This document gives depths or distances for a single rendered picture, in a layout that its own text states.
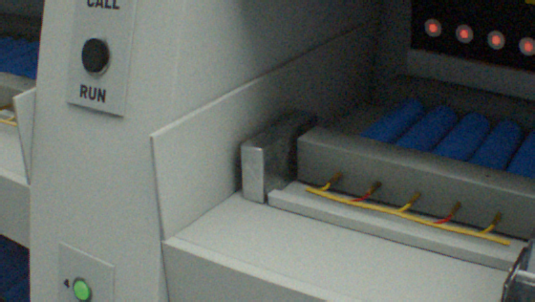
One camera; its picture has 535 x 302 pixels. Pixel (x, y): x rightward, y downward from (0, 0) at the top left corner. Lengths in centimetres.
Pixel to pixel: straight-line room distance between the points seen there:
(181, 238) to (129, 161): 4
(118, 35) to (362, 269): 15
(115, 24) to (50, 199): 10
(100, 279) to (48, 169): 6
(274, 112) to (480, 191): 12
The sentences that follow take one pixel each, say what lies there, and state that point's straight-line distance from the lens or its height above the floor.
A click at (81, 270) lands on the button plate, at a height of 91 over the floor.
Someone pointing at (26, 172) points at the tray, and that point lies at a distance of 38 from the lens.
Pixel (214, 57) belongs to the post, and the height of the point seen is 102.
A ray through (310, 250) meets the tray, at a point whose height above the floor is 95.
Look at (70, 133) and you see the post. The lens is 35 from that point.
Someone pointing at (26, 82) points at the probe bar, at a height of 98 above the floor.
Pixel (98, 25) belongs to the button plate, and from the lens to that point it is 33.
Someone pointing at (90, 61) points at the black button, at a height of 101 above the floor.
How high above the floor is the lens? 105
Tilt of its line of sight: 12 degrees down
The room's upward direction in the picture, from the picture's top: 7 degrees clockwise
